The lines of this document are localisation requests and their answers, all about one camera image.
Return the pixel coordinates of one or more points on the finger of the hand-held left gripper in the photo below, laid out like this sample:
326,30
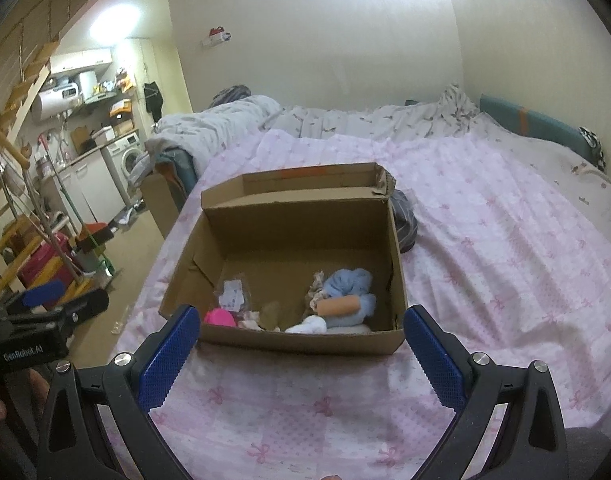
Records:
43,294
80,310

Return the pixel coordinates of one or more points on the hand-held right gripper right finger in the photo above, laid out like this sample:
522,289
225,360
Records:
435,355

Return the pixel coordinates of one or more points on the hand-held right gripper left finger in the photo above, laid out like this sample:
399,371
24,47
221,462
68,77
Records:
168,355

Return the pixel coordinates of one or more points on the pink rubber duck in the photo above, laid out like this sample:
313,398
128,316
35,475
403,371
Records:
220,318

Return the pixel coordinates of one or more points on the cream scrunchie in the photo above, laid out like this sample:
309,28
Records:
249,321

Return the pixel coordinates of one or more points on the clear plastic packet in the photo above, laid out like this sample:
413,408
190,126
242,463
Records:
233,295

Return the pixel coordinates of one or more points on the tan sock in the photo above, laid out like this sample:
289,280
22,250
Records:
338,306

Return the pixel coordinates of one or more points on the blue fluffy cloth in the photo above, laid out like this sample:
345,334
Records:
345,282

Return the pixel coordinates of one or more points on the white soft cloth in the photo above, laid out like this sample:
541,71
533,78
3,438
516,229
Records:
308,326

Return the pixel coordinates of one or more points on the brown floral scrunchie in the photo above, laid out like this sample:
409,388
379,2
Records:
316,285

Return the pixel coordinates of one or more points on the red storage box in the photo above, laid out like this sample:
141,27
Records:
48,265

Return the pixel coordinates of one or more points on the grey bin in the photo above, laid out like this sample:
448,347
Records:
90,260

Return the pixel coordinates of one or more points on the red black box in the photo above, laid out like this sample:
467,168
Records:
98,232

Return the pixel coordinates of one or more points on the white kitchen counter cabinet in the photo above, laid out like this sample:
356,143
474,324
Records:
90,185

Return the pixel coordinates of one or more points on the wooden bedside cabinet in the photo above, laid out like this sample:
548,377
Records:
160,200

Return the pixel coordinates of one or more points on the dark striped garment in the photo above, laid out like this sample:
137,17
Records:
404,220

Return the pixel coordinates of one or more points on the grey plastic bags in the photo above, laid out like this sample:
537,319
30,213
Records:
141,167

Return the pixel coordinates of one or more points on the white washing machine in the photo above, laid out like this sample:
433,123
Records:
128,160

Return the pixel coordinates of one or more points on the white plastic basket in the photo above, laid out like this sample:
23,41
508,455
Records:
103,134

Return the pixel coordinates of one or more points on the folded teal orange blanket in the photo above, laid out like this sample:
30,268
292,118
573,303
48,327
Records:
178,165

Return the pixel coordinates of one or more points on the small cardboard box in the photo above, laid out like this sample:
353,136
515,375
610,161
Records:
121,126

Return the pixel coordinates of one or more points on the person's grey pants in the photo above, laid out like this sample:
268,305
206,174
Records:
593,455

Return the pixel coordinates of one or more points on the white water heater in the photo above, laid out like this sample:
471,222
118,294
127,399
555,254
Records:
50,102

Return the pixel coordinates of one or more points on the orange yellow package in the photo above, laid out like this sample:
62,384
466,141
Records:
120,107

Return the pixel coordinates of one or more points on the yellow wooden staircase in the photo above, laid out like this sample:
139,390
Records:
33,82

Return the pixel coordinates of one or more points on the black hanging garment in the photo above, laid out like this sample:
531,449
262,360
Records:
153,97

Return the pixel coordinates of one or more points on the teal cushion with orange stripe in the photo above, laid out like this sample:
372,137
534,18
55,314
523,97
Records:
535,125

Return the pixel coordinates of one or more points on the white floral duvet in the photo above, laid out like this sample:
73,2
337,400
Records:
335,120

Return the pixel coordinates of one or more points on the black white patterned item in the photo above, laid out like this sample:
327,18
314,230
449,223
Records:
593,145

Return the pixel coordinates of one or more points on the grey striped cloth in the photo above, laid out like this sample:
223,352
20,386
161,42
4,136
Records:
230,94

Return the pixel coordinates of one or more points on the cluttered wall shelf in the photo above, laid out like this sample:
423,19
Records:
110,92

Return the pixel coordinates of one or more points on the white wall cabinet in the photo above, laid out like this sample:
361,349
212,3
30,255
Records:
80,60

